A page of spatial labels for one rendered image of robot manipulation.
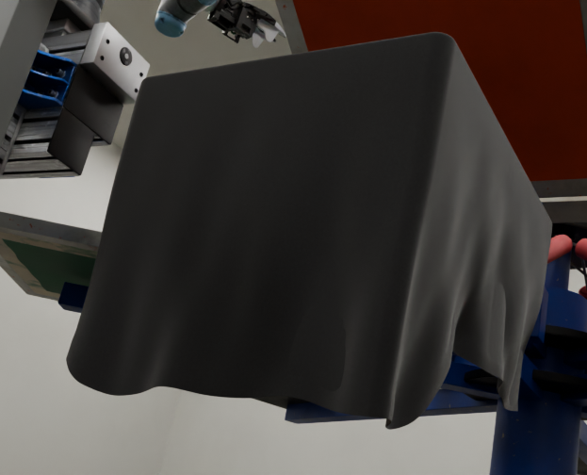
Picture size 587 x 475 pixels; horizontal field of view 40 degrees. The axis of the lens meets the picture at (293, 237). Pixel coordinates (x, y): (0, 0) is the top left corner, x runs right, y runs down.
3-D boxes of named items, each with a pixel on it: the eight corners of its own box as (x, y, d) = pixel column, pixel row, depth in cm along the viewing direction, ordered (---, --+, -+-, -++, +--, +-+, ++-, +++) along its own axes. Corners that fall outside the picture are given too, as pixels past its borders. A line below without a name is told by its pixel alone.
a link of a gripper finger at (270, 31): (280, 52, 216) (250, 36, 212) (286, 33, 217) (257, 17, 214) (285, 48, 213) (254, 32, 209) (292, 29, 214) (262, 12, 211)
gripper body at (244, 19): (238, 45, 215) (202, 21, 209) (248, 17, 217) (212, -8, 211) (254, 38, 209) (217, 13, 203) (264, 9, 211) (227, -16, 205)
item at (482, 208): (396, 419, 74) (456, 39, 89) (358, 416, 76) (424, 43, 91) (526, 502, 109) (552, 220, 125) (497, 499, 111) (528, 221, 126)
